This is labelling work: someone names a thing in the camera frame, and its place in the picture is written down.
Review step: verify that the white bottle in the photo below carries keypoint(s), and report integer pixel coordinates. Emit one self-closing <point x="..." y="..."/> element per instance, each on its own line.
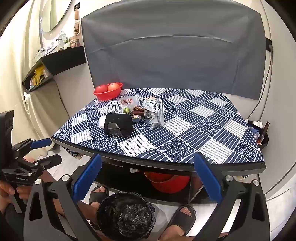
<point x="62" y="38"/>

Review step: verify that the brown chocolate wrapper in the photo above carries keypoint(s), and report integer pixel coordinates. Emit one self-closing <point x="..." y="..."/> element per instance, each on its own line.
<point x="137" y="113"/>
<point x="138" y="108"/>

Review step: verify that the black wall shelf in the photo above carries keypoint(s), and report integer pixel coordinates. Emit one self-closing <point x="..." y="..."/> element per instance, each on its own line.
<point x="62" y="60"/>

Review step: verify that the green snack wrapper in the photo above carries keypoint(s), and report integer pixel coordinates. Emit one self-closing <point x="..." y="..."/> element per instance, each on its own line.
<point x="126" y="110"/>

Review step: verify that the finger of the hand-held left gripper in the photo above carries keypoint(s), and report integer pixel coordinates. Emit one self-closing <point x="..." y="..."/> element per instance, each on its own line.
<point x="41" y="143"/>
<point x="49" y="160"/>

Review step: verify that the red plastic basin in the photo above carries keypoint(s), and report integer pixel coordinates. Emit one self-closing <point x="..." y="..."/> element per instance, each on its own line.
<point x="168" y="185"/>

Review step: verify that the orange red apple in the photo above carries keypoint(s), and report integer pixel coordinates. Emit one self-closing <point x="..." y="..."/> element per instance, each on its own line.
<point x="113" y="87"/>

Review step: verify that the cream curtain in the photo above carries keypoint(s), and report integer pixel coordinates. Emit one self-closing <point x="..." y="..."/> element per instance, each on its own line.
<point x="20" y="46"/>

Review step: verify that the black low table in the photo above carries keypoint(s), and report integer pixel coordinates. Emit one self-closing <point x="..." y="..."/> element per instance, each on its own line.
<point x="231" y="168"/>

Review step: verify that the clear plastic bottle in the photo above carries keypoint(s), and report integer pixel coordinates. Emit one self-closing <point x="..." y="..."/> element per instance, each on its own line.
<point x="127" y="101"/>

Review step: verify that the person's left hand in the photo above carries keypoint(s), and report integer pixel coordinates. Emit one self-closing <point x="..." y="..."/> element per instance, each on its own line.
<point x="7" y="188"/>

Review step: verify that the black cloth pouch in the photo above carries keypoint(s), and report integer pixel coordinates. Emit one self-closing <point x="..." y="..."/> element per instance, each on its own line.
<point x="120" y="120"/>

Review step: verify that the grey backdrop cloth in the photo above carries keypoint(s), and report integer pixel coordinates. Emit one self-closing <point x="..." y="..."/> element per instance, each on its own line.
<point x="173" y="58"/>

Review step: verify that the striped black white wrapper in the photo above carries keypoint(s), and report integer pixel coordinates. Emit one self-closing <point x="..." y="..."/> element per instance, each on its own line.
<point x="113" y="107"/>

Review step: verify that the white crumpled tissue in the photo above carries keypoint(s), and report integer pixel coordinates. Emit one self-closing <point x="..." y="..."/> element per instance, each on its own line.
<point x="101" y="121"/>

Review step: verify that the pink jar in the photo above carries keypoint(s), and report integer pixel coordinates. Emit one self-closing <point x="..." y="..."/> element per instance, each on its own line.
<point x="74" y="42"/>

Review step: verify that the wooden hairbrush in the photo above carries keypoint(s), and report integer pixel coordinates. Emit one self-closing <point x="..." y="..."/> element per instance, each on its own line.
<point x="76" y="27"/>

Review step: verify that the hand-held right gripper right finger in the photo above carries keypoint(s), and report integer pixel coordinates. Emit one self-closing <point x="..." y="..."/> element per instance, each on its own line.
<point x="208" y="178"/>

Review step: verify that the person's right leg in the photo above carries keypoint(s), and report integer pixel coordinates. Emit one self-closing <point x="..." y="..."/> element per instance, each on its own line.
<point x="172" y="234"/>

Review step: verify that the dark small box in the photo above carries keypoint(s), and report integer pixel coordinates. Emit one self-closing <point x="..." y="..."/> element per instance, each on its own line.
<point x="136" y="118"/>

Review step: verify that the foil snack packet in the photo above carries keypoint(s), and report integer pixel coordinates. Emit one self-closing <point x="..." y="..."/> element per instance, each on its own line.
<point x="155" y="115"/>

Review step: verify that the small black bin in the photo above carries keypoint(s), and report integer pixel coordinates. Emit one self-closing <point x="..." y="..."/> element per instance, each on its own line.
<point x="263" y="141"/>

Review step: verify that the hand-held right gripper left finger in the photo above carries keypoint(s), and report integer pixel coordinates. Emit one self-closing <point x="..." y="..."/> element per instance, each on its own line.
<point x="86" y="178"/>

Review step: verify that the person's left leg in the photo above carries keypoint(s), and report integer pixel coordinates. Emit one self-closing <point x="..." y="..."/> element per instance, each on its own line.
<point x="87" y="213"/>

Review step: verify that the person's leg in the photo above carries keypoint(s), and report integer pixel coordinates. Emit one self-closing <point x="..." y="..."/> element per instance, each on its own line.
<point x="87" y="213"/>
<point x="172" y="234"/>

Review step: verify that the black slipper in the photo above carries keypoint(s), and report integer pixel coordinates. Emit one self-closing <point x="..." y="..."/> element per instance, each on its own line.
<point x="181" y="219"/>
<point x="98" y="198"/>

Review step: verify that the brown glass bottle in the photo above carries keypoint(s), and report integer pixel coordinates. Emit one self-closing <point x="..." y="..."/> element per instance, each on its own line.
<point x="263" y="133"/>

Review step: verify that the black lined trash bin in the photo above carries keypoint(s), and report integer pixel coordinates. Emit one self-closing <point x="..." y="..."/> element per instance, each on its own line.
<point x="124" y="217"/>

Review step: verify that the red plastic basket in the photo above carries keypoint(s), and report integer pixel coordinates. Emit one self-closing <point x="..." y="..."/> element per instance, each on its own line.
<point x="107" y="95"/>

